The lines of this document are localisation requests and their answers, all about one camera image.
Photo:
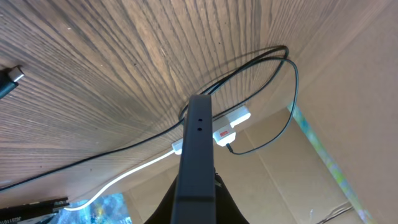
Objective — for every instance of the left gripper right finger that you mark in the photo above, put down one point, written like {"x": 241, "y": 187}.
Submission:
{"x": 227, "y": 212}

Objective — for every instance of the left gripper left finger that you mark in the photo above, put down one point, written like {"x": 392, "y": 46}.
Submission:
{"x": 163, "y": 212}

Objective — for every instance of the Samsung Galaxy smartphone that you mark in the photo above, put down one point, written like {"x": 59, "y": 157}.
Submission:
{"x": 195, "y": 187}

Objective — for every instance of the white charger plug adapter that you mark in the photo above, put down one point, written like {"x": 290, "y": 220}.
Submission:
{"x": 223, "y": 132}

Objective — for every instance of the white power strip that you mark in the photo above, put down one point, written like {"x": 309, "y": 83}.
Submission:
{"x": 237, "y": 116}

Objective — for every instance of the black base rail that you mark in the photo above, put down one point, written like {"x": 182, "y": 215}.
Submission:
{"x": 33, "y": 212}

